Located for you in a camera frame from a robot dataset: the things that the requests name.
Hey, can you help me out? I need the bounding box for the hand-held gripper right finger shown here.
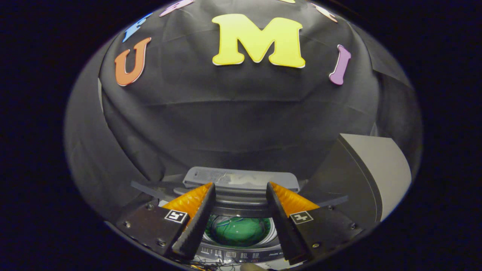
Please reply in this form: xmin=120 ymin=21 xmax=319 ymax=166
xmin=265 ymin=181 xmax=364 ymax=265

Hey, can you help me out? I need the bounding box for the beige cabinet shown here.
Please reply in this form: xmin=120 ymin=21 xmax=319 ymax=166
xmin=301 ymin=133 xmax=412 ymax=226

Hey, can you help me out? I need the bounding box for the green shirt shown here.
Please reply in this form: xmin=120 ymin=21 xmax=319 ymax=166
xmin=206 ymin=217 xmax=272 ymax=247

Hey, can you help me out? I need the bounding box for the black backdrop cloth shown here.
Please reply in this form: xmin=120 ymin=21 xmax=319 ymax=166
xmin=63 ymin=0 xmax=422 ymax=222

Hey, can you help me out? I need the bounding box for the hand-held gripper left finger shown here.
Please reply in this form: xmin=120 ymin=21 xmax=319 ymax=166
xmin=115 ymin=183 xmax=217 ymax=260

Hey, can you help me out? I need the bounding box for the grey washing machine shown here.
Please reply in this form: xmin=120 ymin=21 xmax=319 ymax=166
xmin=130 ymin=181 xmax=349 ymax=269

